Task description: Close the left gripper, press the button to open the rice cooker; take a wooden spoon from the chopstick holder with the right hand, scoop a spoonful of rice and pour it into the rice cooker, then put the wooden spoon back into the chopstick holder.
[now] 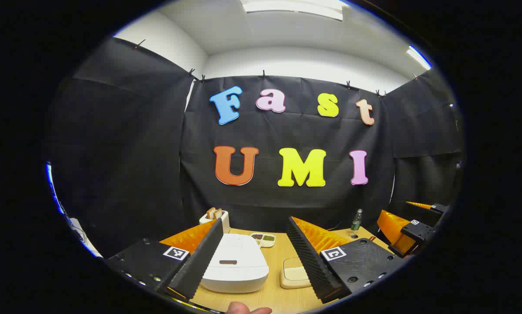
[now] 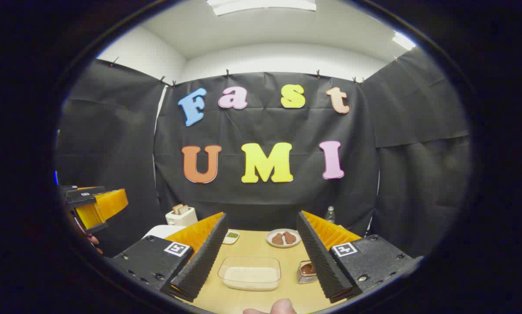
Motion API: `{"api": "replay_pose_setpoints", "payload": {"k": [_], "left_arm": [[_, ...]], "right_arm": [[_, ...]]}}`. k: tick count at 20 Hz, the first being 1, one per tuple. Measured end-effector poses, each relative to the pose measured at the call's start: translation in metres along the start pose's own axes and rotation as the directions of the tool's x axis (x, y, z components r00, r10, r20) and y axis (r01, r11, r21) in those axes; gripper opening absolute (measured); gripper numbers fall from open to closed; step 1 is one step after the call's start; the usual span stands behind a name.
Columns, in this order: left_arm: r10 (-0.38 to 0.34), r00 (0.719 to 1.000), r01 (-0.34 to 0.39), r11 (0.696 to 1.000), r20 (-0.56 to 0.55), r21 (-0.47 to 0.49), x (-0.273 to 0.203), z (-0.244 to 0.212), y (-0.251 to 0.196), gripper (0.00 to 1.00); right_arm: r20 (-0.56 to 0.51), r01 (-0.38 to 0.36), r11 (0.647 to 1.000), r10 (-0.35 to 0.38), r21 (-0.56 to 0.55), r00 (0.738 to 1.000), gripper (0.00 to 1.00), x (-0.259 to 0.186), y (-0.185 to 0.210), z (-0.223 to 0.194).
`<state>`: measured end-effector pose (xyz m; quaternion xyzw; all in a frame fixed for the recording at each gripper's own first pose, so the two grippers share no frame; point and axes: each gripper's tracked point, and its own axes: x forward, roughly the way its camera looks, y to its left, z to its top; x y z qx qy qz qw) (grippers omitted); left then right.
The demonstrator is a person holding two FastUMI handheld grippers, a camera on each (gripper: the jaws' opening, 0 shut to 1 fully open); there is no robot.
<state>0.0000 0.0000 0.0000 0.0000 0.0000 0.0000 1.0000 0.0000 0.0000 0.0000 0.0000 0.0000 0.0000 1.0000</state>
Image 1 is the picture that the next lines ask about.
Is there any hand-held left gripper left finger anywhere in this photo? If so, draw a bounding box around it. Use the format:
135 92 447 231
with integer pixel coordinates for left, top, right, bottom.
105 217 225 301

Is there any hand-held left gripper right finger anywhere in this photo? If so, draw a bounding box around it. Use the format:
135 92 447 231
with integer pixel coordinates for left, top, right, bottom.
286 216 406 304

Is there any white rice cooker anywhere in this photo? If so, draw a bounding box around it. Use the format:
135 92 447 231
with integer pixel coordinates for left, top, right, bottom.
200 233 270 294

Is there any beige square tray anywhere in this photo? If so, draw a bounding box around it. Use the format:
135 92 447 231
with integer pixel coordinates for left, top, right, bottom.
280 257 312 290

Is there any white toaster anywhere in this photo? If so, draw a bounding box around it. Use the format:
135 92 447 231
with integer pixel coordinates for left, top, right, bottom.
199 210 231 234

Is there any white divided condiment dish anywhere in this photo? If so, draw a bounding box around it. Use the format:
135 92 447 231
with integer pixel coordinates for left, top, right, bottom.
250 232 276 248

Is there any black backdrop cloth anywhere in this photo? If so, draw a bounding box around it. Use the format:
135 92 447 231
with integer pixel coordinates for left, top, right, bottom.
47 37 464 258

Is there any narrow ceiling light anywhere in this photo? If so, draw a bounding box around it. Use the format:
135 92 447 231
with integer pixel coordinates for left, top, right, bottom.
406 45 432 70

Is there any large ceiling light panel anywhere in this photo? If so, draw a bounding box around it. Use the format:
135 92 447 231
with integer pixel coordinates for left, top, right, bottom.
240 0 344 21

